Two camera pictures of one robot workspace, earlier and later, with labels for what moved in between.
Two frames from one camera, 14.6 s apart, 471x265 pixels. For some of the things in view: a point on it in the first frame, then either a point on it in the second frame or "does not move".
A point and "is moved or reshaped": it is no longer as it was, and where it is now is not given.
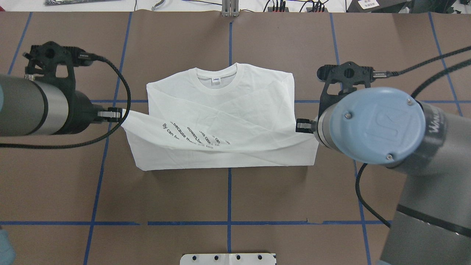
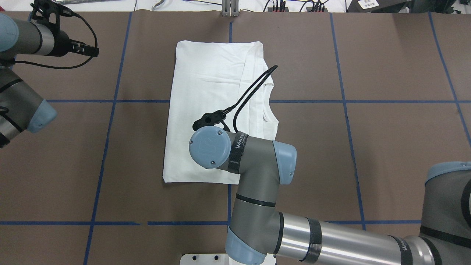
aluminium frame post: x=230 y=8 does not move
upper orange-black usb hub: x=278 y=9 does not move
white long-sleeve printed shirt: x=235 y=116 is moved or reshaped
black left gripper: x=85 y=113 → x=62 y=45
